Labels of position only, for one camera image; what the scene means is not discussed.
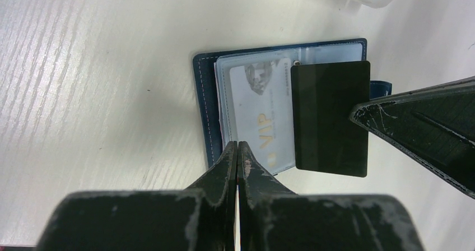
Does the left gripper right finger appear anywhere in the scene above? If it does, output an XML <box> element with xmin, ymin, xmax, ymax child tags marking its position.
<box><xmin>237</xmin><ymin>142</ymin><xmax>423</xmax><ymax>250</ymax></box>

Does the silver white credit card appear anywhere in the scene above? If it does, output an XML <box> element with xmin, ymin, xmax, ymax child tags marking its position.
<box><xmin>229</xmin><ymin>58</ymin><xmax>295</xmax><ymax>174</ymax></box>

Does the plain black credit card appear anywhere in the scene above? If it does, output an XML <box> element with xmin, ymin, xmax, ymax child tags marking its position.
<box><xmin>291</xmin><ymin>61</ymin><xmax>370</xmax><ymax>178</ymax></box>

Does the blue leather card holder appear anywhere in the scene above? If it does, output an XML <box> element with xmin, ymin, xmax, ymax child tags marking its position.
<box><xmin>192</xmin><ymin>38</ymin><xmax>393</xmax><ymax>176</ymax></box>

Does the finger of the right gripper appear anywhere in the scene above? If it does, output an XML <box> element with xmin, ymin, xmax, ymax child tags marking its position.
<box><xmin>349</xmin><ymin>77</ymin><xmax>474</xmax><ymax>198</ymax></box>

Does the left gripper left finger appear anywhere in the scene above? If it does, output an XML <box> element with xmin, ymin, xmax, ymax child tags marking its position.
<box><xmin>36</xmin><ymin>142</ymin><xmax>238</xmax><ymax>250</ymax></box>

